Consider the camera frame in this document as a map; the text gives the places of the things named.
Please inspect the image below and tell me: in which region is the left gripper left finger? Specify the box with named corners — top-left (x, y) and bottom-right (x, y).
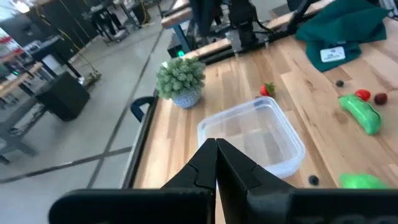
top-left (48, 138), bottom-right (218, 224)

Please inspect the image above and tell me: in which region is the clear plastic tupperware container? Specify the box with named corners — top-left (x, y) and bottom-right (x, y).
top-left (197, 95), bottom-right (307, 180)

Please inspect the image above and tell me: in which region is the black frame handle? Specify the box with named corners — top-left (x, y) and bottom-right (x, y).
top-left (129, 96), bottom-right (156, 123)

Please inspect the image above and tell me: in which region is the red toy cherry tomato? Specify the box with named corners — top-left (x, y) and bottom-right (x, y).
top-left (354, 89), bottom-right (371, 102)

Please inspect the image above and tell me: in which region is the black computer box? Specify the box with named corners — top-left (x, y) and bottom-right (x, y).
top-left (167, 32), bottom-right (191, 60)

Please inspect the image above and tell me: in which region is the black desk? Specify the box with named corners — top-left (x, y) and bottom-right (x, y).
top-left (30, 35), bottom-right (83, 78)

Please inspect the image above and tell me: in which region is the wooden workbench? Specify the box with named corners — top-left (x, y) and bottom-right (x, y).
top-left (0, 62), bottom-right (44, 100)

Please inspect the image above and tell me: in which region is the red toy strawberry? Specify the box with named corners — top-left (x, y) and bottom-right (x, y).
top-left (259, 82), bottom-right (277, 98)

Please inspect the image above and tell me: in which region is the black cabinet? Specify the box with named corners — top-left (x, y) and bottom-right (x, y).
top-left (35, 71), bottom-right (91, 122)

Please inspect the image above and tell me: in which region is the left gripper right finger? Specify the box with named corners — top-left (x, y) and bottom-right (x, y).
top-left (217, 138), bottom-right (398, 224)

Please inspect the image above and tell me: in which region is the green grape bunch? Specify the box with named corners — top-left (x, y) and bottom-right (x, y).
top-left (155, 57), bottom-right (206, 110)

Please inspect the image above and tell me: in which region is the dark green cloth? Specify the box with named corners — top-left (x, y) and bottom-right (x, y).
top-left (294, 0), bottom-right (390, 73)

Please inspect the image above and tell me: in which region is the dark red toy cherry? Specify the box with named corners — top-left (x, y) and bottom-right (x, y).
top-left (373, 92), bottom-right (389, 106)

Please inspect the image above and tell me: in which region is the green toy pear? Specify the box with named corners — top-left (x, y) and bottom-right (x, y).
top-left (338, 173), bottom-right (391, 190)

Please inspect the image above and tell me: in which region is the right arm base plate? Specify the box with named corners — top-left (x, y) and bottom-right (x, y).
top-left (225, 29), bottom-right (271, 54)

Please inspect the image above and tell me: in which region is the green toy cucumber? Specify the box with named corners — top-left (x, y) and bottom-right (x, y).
top-left (338, 94), bottom-right (382, 136)

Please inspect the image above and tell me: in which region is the black rolling cart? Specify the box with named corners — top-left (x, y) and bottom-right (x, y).
top-left (90, 2), bottom-right (131, 44)

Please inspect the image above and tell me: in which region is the grey metal table frame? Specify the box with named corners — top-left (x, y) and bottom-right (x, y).
top-left (0, 96), bottom-right (47, 166)

